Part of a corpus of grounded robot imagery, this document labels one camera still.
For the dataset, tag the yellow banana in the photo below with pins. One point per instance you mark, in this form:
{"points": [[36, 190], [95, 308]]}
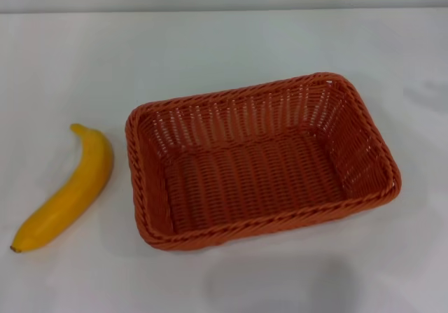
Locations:
{"points": [[77, 190]]}

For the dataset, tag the orange woven plastic basket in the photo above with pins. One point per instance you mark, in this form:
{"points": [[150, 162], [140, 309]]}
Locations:
{"points": [[252, 173]]}

